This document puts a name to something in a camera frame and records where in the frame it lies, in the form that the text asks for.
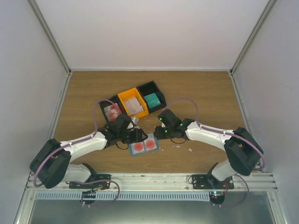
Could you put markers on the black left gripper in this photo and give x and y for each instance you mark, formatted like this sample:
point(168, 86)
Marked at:
point(137, 136)

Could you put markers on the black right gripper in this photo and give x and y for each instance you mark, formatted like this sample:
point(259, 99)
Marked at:
point(159, 134)

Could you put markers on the red white card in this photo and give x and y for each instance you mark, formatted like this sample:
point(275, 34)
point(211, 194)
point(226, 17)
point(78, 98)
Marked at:
point(150, 144)
point(138, 147)

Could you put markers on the teal card holder wallet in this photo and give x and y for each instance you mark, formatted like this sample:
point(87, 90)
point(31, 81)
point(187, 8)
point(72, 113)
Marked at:
point(150, 136)

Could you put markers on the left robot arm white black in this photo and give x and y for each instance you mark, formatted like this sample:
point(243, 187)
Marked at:
point(52, 162)

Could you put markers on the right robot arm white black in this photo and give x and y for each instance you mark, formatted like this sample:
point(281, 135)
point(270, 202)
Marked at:
point(243, 152)

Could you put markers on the white cards in orange bin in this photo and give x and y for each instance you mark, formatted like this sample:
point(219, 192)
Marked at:
point(133, 106)

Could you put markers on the stack of teal cards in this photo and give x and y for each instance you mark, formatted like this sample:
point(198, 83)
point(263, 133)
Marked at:
point(152, 100)

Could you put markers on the red white cards stack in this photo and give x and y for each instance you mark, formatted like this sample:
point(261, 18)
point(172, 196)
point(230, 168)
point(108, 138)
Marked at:
point(112, 112)

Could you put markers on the black bin with red cards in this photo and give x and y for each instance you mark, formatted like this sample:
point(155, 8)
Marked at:
point(112, 100)

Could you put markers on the black bin with teal cards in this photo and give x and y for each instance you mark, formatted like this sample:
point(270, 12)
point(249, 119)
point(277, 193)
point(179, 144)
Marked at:
point(151, 87)

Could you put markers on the orange plastic bin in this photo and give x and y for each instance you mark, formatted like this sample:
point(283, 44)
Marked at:
point(134, 93)

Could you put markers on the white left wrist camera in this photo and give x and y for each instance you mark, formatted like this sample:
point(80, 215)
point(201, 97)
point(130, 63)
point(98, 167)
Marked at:
point(134, 122)

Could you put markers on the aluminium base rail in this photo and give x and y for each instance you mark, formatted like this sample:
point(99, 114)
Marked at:
point(179, 182)

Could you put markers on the grey slotted cable duct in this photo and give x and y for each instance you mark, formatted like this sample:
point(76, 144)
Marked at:
point(125, 196)

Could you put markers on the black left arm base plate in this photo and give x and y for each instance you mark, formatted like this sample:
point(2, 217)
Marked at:
point(100, 181)

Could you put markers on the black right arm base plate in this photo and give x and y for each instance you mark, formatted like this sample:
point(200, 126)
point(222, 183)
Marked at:
point(204, 181)

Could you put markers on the aluminium frame post right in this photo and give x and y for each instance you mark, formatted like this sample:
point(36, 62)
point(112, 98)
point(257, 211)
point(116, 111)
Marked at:
point(257, 27)

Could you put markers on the aluminium frame post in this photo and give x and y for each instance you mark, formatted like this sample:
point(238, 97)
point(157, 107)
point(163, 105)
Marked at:
point(257, 27)
point(41, 19)

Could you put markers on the aluminium frame post left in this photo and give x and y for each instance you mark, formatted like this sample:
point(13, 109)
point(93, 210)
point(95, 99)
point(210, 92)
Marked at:
point(41, 19)

